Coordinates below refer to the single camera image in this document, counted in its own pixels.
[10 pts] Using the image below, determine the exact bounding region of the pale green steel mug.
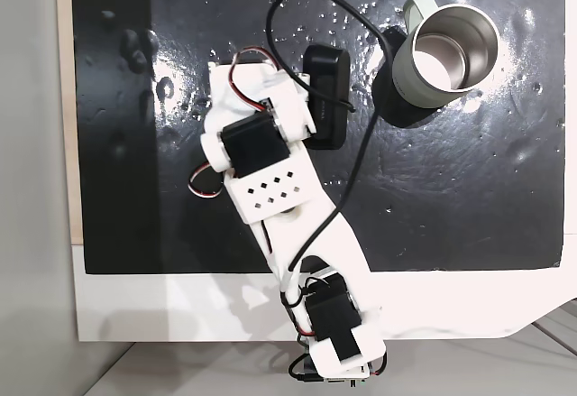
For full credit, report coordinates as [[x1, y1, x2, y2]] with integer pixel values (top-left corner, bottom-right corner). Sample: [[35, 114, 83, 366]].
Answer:
[[389, 0, 501, 111]]

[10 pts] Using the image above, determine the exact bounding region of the black glossy table mat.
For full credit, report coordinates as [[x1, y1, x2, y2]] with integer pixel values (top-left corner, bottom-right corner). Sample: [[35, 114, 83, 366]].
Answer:
[[70, 0, 567, 275]]

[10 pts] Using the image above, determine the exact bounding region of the light wooden board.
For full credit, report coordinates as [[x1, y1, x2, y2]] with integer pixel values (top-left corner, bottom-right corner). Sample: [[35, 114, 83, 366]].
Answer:
[[54, 0, 85, 247]]

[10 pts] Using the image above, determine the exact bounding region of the black table clamp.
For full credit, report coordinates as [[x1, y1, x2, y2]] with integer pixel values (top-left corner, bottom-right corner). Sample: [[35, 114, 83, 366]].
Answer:
[[288, 353, 317, 384]]

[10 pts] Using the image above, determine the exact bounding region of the black oval camera box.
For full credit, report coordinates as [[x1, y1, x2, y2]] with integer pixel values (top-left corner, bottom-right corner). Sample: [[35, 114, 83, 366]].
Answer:
[[300, 43, 353, 152]]

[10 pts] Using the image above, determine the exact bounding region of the red white servo wire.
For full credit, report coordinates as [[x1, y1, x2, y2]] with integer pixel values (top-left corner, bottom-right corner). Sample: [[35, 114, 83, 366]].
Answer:
[[226, 46, 277, 113]]

